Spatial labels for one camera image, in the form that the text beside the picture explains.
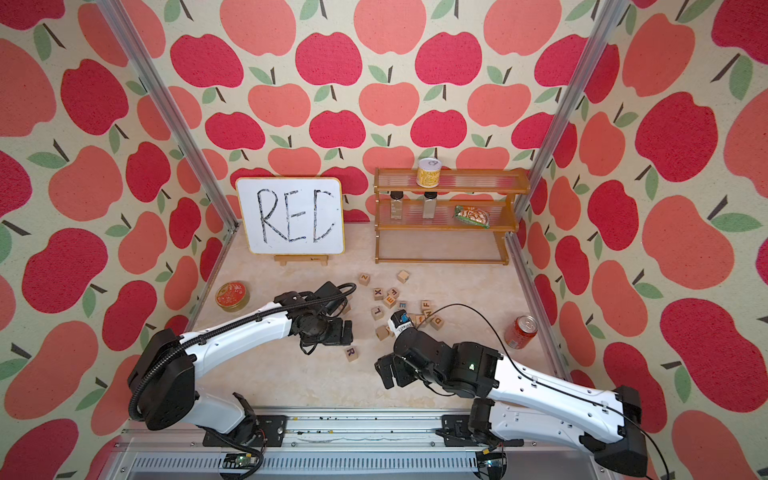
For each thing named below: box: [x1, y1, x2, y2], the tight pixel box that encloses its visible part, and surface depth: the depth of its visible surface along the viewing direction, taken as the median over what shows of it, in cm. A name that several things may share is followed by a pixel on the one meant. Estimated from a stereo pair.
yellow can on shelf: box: [416, 158, 442, 188], surface depth 92 cm
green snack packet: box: [452, 205, 490, 229], surface depth 98 cm
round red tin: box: [216, 281, 251, 313], surface depth 98 cm
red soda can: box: [504, 315, 539, 350], surface depth 84 cm
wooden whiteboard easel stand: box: [274, 255, 329, 266], surface depth 107 cm
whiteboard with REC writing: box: [236, 177, 345, 255], surface depth 101 cm
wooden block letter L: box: [371, 306, 385, 321], surface depth 95 cm
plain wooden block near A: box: [375, 325, 391, 341], surface depth 92 cm
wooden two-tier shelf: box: [373, 168, 531, 265], surface depth 110 cm
